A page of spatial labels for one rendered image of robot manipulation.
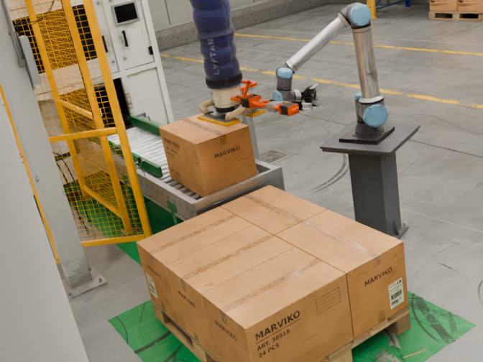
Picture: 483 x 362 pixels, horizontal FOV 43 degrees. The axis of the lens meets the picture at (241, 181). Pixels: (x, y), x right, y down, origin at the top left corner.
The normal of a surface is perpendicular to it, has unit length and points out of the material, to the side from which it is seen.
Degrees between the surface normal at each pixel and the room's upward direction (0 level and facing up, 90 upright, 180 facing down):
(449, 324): 0
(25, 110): 90
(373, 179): 90
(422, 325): 0
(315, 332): 90
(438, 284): 0
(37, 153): 90
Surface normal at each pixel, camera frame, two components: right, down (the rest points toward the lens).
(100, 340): -0.17, -0.91
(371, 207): -0.59, 0.40
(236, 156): 0.50, 0.25
